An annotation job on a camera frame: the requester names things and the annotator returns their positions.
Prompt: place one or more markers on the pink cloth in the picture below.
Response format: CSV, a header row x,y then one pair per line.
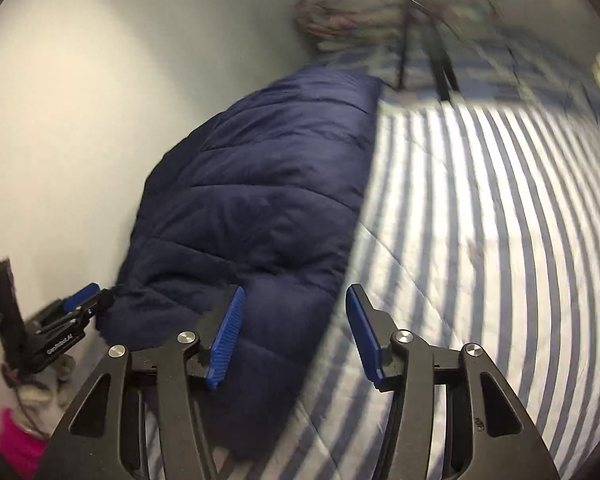
x,y
17,442

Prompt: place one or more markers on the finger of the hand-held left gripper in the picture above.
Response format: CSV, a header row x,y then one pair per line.
x,y
82,292
97,304

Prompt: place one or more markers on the bed with striped sheet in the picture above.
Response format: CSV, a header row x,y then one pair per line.
x,y
480,260

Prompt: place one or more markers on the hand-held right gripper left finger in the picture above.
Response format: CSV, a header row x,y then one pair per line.
x,y
227,340

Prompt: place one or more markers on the folded floral quilt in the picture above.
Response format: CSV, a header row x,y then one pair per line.
x,y
340,20

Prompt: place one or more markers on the grey fuzzy cloth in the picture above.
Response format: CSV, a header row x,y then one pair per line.
x,y
47,392

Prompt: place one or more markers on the black tripod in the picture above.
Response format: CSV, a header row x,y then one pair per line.
x,y
442,60

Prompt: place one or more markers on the navy puffer jacket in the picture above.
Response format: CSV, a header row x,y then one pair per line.
x,y
260,185

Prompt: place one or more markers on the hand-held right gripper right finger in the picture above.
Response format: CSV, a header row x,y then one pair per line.
x,y
362,332

